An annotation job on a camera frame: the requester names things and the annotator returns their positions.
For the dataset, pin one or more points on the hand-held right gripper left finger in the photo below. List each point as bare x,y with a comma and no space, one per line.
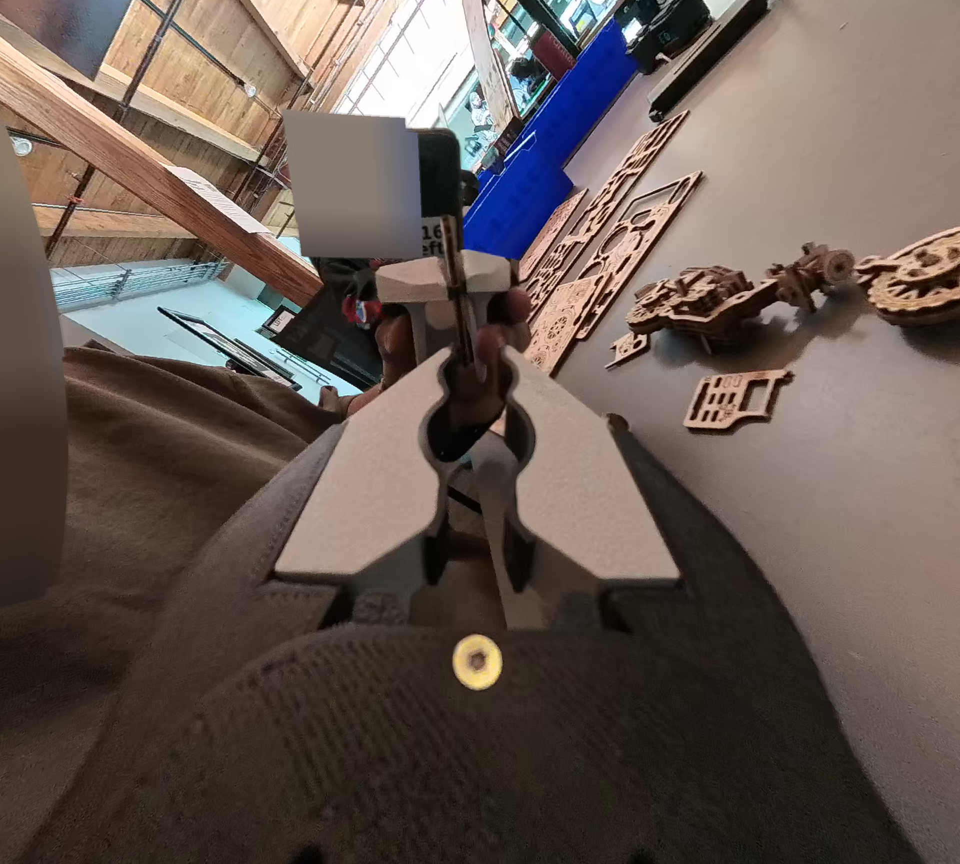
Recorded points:
360,504

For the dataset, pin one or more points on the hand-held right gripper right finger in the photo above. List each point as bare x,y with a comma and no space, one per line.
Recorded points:
600,504

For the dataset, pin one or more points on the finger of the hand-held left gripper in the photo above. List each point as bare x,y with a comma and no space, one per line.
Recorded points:
487,273
412,282

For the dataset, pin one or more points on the long wooden lever part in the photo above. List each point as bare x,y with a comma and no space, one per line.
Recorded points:
456,279

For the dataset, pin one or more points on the wooden sheet with wheel parts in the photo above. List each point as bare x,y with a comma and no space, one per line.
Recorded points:
559,331

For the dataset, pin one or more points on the wooden motorbike body assembly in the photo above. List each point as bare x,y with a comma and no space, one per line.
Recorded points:
697,312

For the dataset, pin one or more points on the person's left forearm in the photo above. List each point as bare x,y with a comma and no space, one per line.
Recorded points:
352,402

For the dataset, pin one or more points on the person's left hand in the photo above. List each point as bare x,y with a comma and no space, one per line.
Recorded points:
506,316

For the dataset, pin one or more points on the engraved wooden parts sheet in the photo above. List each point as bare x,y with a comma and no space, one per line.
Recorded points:
551,233

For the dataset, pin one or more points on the wooden sheet with toothed holes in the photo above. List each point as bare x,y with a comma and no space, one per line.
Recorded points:
570,256

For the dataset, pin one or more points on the wooden sheet with window cutout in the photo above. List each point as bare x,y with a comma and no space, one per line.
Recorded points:
611,294

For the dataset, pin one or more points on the small flat wooden piece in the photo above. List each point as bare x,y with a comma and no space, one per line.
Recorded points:
630,350

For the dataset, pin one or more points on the small slotted wooden piece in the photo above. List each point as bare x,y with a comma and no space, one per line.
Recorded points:
731,417

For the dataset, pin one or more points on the framed marker sign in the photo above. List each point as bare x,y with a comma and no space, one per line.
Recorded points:
225,346

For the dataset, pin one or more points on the person's brown clothing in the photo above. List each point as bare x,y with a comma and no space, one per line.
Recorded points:
150,466

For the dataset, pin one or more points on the black battery charger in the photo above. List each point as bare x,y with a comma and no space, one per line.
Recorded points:
675,8

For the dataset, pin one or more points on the black power adapter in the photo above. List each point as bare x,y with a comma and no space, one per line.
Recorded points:
705,65

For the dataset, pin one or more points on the wooden ceiling beam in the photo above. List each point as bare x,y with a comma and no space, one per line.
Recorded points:
112,143

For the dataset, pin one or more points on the wooden wheel assembly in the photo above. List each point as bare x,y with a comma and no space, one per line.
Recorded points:
915,279

